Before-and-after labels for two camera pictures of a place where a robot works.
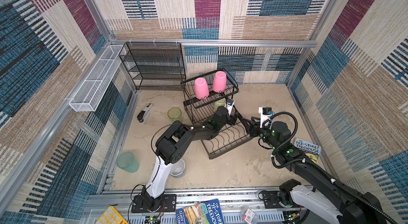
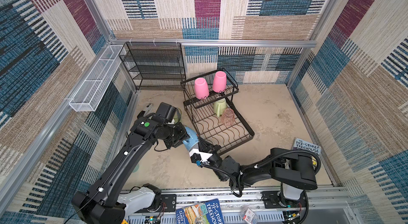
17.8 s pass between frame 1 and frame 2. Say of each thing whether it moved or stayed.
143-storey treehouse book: stayed
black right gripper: moved
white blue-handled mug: moved
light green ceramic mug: stayed
